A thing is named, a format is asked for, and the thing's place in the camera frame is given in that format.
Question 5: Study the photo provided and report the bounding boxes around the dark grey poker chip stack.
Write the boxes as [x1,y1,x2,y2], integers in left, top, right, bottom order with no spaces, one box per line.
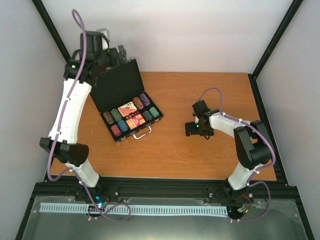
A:
[142,110,153,122]

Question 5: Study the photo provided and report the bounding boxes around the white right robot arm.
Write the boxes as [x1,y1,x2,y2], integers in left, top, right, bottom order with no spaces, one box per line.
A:
[185,110,276,202]

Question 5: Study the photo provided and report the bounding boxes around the pink red poker chip stack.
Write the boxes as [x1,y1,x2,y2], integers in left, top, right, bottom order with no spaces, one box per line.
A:
[110,124,122,138]

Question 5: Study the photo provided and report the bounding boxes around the blue poker chip stack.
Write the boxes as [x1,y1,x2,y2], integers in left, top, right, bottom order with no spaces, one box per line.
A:
[117,120,129,133]

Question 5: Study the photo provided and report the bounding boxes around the black aluminium frame rail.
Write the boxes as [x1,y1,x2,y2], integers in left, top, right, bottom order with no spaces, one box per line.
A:
[32,176,300,207]

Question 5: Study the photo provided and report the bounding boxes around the red texas holdem card box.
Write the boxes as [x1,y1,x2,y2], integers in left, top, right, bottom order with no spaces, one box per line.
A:
[125,114,146,130]

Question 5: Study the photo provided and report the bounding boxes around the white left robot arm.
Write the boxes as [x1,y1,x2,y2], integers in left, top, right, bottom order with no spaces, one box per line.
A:
[39,45,128,202]

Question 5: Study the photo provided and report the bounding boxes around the ace of spades card box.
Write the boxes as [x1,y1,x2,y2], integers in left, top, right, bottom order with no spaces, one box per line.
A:
[117,101,138,117]

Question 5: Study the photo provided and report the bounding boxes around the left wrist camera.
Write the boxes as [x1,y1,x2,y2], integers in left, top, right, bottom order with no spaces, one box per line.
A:
[79,31,109,61]

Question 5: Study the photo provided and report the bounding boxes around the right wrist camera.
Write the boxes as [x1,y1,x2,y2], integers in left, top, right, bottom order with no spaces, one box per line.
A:
[192,100,211,119]

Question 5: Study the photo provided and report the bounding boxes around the purple poker chip stack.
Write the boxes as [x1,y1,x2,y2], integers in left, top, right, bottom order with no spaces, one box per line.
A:
[139,93,151,106]

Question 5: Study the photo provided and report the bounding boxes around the green yellow poker chip stack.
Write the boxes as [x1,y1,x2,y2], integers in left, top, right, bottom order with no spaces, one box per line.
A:
[110,108,122,122]

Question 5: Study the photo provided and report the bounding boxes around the orange red poker chip stack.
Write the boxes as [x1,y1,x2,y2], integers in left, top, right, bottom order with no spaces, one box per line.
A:
[132,97,145,110]

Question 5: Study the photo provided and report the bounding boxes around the black poker set case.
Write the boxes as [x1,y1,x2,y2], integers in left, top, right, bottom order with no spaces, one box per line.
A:
[90,59,164,143]

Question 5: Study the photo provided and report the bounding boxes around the white slotted cable duct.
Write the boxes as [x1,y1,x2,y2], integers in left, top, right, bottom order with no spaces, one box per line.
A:
[39,203,228,218]

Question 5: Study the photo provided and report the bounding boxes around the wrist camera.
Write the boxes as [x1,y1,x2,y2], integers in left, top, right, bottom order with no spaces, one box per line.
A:
[79,31,109,61]
[192,100,211,119]

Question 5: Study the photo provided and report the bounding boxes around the brown green poker chip stack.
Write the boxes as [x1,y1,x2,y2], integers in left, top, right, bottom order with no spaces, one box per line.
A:
[102,111,114,125]

